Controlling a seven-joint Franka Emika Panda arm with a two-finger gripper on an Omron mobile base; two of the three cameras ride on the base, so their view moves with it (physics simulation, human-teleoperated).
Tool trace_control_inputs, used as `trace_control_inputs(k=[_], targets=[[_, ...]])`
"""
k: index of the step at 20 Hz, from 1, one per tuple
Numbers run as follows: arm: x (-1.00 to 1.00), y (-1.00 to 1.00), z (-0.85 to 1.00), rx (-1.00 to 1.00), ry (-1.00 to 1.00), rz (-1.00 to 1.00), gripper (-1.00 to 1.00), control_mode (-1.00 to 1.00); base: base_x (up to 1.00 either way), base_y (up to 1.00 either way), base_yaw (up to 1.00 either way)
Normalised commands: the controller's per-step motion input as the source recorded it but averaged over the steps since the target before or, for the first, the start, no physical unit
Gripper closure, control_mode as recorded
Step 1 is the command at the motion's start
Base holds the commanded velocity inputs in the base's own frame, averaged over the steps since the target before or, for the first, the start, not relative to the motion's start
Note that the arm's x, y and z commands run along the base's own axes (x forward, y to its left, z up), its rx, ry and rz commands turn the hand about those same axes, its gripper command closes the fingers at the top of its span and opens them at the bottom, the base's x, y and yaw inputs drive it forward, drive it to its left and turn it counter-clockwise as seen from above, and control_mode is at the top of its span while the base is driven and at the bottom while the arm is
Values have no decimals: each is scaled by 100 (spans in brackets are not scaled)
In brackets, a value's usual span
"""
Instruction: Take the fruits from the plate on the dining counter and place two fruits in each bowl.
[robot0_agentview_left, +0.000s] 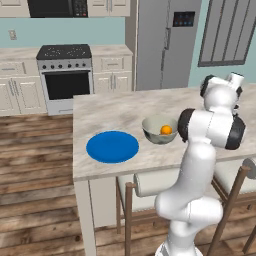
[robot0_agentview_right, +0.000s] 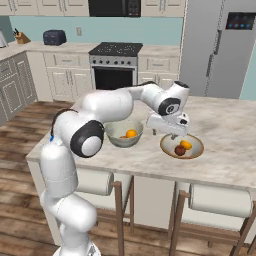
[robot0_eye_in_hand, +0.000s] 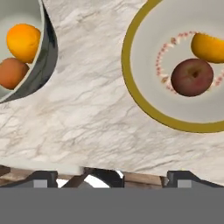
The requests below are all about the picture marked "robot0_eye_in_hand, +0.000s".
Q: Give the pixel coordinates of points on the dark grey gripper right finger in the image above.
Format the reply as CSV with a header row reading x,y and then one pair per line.
x,y
180,177

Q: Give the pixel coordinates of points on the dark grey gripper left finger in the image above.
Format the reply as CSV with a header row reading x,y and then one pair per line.
x,y
43,178

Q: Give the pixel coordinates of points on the white plate with gold rim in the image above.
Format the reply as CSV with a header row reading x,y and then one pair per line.
x,y
163,87

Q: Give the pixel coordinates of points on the dark grey bowl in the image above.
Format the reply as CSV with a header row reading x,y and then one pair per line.
x,y
46,61

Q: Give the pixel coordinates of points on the black and white round stool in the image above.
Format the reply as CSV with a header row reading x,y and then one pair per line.
x,y
102,178

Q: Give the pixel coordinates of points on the dark red apple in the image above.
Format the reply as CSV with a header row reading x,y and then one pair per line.
x,y
192,77

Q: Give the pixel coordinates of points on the brownish orange peach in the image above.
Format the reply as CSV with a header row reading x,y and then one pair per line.
x,y
12,73

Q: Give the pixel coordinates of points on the yellow orange mango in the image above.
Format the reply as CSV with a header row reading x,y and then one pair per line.
x,y
208,48

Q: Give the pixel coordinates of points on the orange fruit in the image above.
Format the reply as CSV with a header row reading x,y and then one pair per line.
x,y
23,42

